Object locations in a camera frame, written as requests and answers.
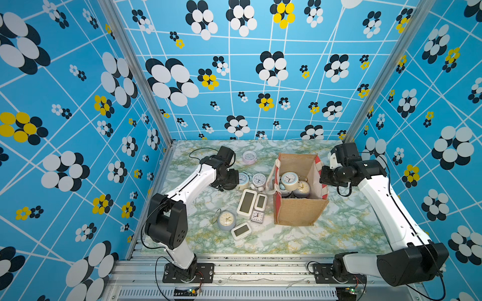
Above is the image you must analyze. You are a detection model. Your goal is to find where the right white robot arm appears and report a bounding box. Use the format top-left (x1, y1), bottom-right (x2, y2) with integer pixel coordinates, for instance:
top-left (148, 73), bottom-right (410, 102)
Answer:
top-left (320, 142), bottom-right (449, 287)

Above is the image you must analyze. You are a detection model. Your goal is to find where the grey round beige-face clock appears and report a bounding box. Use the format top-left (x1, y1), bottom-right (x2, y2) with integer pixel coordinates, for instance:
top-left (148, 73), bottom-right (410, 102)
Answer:
top-left (292, 181), bottom-right (311, 198)

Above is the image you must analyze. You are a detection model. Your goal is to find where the small clear square clock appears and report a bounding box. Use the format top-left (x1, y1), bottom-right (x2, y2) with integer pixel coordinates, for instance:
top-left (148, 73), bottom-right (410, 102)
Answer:
top-left (251, 210), bottom-right (265, 224)

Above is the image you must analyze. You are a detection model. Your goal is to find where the grey round clock wire handle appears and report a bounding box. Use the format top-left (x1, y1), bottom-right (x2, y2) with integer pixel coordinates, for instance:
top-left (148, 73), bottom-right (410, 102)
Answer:
top-left (211, 209), bottom-right (237, 232)

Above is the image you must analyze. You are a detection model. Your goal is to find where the white bell alarm clock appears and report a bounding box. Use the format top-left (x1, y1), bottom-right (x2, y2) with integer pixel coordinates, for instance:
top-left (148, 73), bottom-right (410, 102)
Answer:
top-left (250, 173), bottom-right (267, 192)

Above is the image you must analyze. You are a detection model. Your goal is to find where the green circuit board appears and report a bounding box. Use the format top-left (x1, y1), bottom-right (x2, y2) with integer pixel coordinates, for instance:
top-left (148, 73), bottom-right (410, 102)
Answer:
top-left (173, 287), bottom-right (202, 297)
top-left (336, 287), bottom-right (357, 301)

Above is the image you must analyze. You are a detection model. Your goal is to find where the right green circuit board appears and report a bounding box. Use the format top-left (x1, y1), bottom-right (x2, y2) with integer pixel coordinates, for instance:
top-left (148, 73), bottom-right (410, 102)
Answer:
top-left (336, 287), bottom-right (357, 301)

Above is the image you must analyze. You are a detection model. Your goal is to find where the small white digital clock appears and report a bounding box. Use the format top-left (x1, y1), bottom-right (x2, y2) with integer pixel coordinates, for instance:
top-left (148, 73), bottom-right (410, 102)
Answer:
top-left (254, 193), bottom-right (267, 212)

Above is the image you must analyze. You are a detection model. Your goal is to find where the large white digital clock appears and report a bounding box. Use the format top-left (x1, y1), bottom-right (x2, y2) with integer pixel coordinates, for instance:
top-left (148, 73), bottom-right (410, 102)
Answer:
top-left (236, 189), bottom-right (257, 218)

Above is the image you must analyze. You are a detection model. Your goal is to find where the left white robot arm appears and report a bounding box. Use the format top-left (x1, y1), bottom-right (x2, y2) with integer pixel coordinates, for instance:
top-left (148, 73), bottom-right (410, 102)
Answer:
top-left (143, 146), bottom-right (239, 278)

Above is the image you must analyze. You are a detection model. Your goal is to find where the blue twin-bell alarm clock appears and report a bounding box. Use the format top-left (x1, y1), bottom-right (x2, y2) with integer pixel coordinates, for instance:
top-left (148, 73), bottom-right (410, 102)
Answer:
top-left (279, 171), bottom-right (299, 193)

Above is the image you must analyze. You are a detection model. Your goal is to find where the white twin-bell alarm clock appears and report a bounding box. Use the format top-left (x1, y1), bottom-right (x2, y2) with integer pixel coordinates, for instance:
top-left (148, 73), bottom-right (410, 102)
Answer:
top-left (279, 189), bottom-right (292, 198)

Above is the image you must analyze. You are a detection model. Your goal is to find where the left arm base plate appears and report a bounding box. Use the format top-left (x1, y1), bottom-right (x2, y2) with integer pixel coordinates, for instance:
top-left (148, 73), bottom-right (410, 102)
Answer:
top-left (162, 263), bottom-right (215, 284)

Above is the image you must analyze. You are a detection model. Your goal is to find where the cream blue round clock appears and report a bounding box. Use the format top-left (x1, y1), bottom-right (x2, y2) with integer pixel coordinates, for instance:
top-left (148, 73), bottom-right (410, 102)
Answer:
top-left (237, 172), bottom-right (250, 191)

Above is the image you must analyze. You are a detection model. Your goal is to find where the lowest white digital clock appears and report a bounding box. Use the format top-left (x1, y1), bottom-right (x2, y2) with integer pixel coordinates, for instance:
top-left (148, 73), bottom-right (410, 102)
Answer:
top-left (230, 222), bottom-right (252, 240)

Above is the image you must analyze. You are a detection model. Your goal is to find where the pink round alarm clock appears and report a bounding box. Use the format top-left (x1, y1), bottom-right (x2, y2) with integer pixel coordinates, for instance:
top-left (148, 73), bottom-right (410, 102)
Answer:
top-left (242, 150), bottom-right (257, 165)

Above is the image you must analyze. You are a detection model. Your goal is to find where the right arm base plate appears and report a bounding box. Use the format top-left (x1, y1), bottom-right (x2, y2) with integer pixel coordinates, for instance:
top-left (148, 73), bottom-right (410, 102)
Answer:
top-left (311, 263), bottom-right (367, 285)

